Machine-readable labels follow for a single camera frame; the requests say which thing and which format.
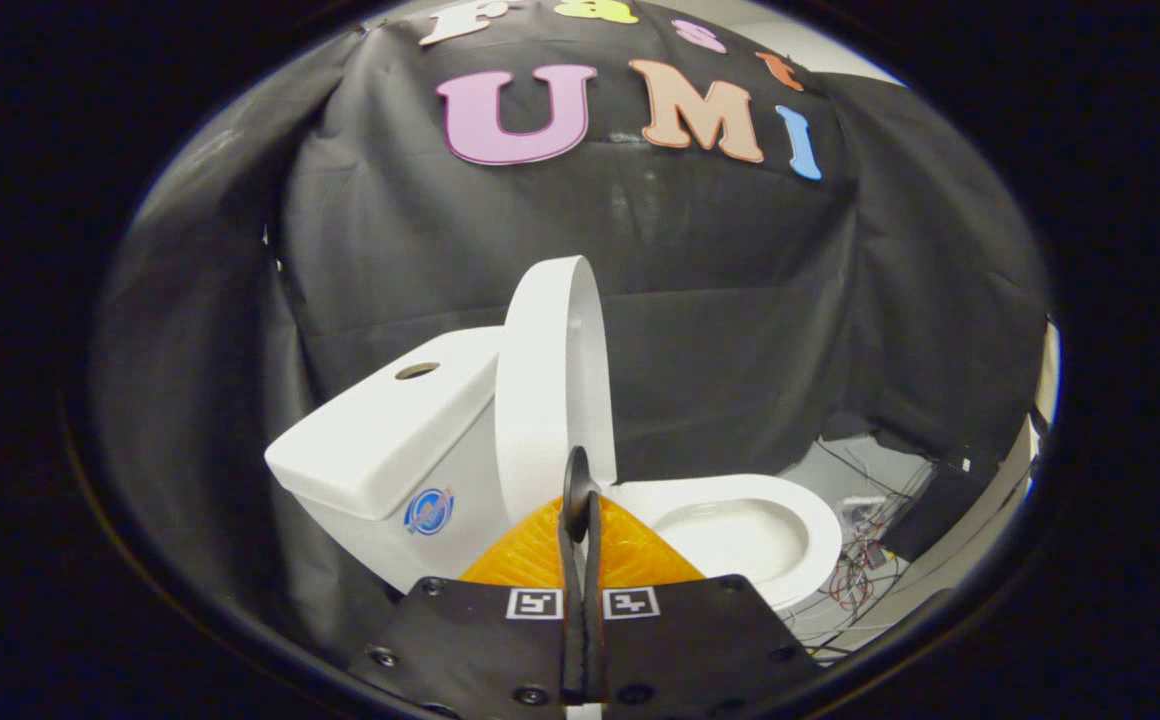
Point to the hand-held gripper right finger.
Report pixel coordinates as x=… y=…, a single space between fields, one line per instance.
x=700 y=640

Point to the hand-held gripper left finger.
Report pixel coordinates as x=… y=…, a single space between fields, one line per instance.
x=470 y=640

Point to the white toilet lid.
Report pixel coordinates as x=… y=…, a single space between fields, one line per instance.
x=540 y=390

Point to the white toilet seat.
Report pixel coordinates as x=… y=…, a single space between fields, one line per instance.
x=812 y=520

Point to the white toilet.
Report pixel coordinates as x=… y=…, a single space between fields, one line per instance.
x=390 y=430

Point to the black backdrop cloth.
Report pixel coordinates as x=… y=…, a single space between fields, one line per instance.
x=720 y=280

